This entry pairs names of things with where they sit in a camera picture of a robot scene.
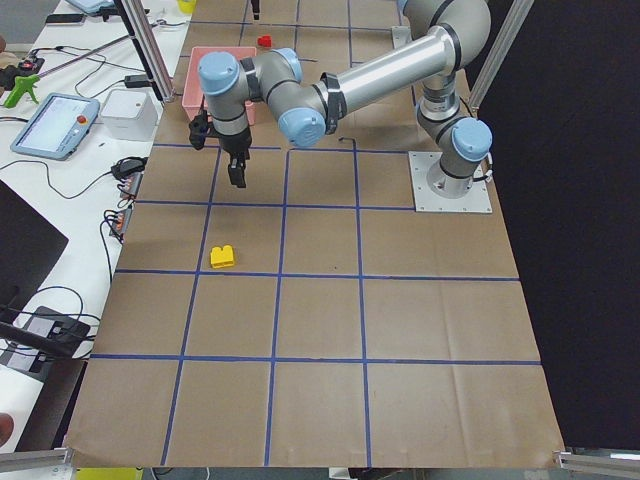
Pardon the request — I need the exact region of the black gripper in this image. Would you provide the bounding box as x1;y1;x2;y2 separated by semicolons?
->
218;127;251;188

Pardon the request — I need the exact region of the yellow toy block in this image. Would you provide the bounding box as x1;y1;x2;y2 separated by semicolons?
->
209;244;236;269

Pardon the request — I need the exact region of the red toy block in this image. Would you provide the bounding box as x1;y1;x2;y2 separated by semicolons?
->
257;35;272;48

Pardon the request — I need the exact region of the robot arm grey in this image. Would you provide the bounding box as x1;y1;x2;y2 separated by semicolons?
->
189;1;491;188

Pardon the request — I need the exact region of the pink plastic box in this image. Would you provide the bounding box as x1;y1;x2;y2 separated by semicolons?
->
182;46;257;120

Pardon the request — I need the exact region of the white square box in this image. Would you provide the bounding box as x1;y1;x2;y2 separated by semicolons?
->
100;89;158;142

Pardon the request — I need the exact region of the black power adapter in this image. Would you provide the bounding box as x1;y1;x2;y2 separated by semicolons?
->
123;74;151;89

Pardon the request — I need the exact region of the teach pendant tablet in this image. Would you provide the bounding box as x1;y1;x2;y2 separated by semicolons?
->
10;93;101;161

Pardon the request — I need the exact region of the black laptop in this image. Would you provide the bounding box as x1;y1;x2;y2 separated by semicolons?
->
1;182;68;322

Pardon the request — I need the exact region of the green plastic clamp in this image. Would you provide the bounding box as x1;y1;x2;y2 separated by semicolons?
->
3;74;40;108

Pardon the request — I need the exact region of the black phone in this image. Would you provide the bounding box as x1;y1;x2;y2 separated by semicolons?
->
45;13;86;25

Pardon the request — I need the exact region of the aluminium frame post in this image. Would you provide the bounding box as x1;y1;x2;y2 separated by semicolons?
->
114;0;175;103

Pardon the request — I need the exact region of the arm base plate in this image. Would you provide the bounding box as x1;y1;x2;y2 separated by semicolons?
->
408;151;493;215

